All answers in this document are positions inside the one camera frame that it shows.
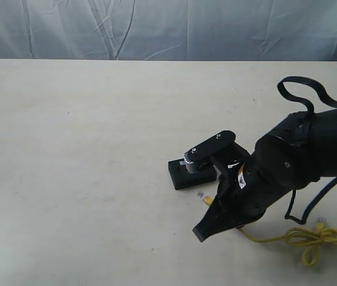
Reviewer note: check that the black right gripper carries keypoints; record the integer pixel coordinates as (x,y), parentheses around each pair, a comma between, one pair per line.
(248,185)

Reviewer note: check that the small black electronic box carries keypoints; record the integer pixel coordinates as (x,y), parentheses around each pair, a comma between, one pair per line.
(182,178)

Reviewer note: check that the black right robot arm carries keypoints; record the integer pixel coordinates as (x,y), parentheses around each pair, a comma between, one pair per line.
(300,150)

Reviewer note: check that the grey backdrop cloth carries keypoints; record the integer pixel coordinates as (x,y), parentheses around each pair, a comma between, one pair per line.
(169,30)

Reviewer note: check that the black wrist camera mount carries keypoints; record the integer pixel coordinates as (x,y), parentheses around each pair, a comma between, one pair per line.
(199,157)

